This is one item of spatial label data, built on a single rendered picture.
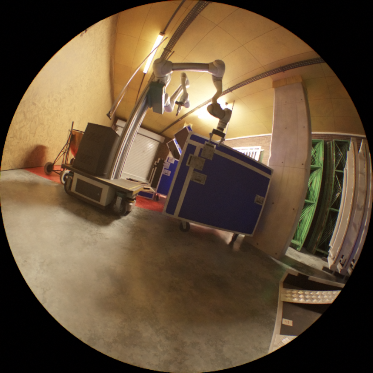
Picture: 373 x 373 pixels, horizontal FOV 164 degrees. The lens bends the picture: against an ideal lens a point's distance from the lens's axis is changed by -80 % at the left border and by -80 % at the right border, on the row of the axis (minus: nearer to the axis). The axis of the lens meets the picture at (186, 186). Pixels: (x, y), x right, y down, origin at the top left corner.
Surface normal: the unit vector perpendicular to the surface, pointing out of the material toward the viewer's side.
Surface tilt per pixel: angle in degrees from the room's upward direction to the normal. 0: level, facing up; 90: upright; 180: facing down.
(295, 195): 90
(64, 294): 0
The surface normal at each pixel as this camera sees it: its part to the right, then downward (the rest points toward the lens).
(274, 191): -0.83, -0.27
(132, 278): 0.32, -0.95
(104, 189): 0.17, 0.07
